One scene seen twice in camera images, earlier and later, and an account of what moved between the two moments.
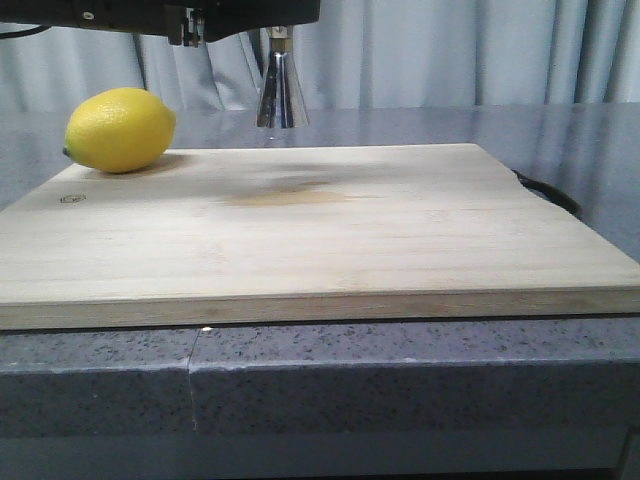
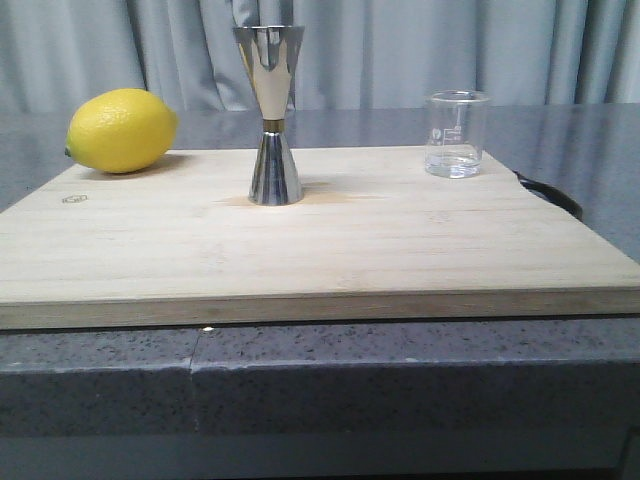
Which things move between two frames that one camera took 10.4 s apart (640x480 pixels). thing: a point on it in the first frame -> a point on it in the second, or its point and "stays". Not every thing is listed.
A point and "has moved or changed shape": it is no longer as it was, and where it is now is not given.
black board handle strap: (550, 193) stays
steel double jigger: (282, 103) has moved or changed shape
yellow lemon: (119, 130) stays
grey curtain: (362, 53) stays
